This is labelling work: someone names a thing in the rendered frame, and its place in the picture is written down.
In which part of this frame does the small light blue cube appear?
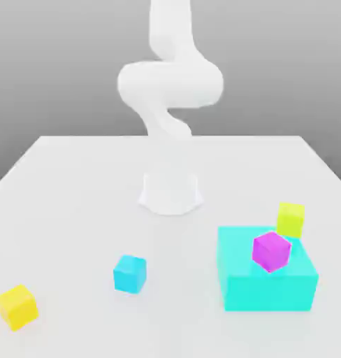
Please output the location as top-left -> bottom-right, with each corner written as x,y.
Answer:
113,254 -> 147,295

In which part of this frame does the large turquoise box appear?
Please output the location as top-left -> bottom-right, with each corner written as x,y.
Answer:
217,225 -> 320,313

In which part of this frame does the small lime cube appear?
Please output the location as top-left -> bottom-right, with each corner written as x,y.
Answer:
276,201 -> 305,239

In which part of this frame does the small magenta cube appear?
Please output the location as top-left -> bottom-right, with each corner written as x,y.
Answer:
252,231 -> 292,273

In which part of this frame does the small yellow cube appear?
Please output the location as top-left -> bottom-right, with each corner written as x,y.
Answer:
0,283 -> 40,333

